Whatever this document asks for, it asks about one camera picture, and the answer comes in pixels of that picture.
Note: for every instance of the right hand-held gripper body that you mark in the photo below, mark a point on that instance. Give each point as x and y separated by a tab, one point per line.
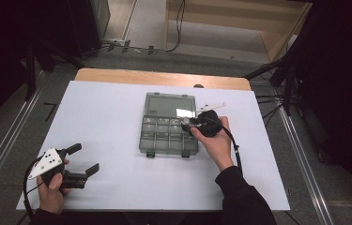
208	123

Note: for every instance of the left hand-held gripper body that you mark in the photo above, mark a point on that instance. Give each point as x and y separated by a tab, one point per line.
47	162

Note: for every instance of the grey transparent compartment box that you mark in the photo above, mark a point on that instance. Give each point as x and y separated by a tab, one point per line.
164	137

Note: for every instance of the person's right hand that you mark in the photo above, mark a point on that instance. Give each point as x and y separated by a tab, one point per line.
219	146

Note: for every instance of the person's left hand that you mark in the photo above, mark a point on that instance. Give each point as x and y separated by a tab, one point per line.
51	198

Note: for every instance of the white table board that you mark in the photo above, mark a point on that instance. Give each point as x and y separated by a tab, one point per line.
101	125

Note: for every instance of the wooden table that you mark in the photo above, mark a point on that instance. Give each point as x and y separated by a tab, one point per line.
151	77

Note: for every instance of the black metal stand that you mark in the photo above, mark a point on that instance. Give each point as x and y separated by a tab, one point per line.
30	72
287	84

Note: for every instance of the light wooden shelf unit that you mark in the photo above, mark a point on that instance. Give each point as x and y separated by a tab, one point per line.
242	18

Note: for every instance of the dark cabinet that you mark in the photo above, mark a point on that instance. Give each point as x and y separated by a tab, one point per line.
84	25

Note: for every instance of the metal floor rail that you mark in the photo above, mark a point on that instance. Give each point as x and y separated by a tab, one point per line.
305	165
3	146

